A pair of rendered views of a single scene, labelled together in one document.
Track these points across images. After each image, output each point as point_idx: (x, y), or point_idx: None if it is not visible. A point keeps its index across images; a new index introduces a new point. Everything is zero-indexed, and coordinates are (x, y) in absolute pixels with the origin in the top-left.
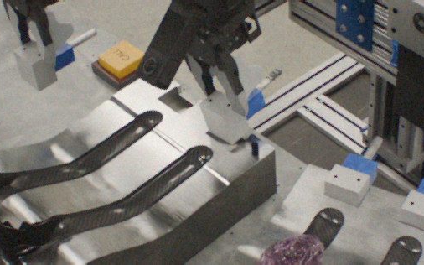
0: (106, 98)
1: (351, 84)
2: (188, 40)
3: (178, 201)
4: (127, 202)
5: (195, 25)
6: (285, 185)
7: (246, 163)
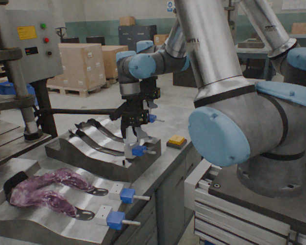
0: (162, 144)
1: None
2: (119, 111)
3: (101, 155)
4: (101, 148)
5: (122, 108)
6: (133, 188)
7: (119, 163)
